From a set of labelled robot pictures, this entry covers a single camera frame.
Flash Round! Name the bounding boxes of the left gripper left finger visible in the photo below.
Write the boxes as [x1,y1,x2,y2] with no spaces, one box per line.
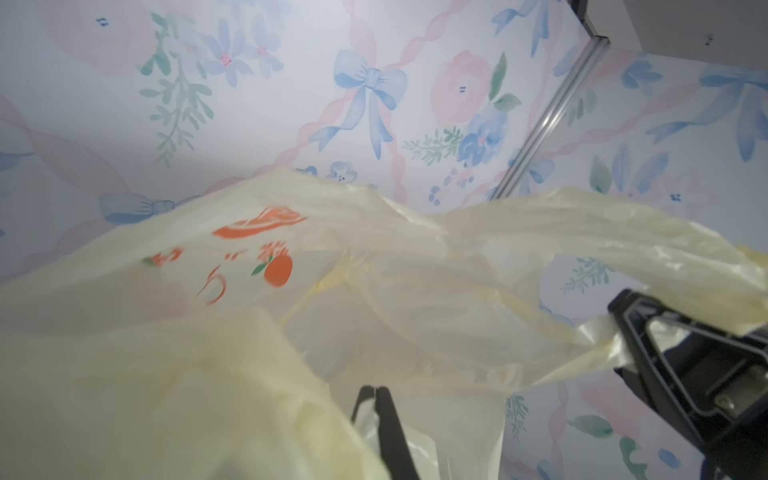
[351,385,419,480]

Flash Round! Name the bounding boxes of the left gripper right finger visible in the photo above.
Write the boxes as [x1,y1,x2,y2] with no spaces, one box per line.
[607,289,767,479]

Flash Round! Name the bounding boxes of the right metal corner post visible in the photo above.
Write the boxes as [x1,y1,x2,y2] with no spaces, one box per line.
[490,36,610,200]

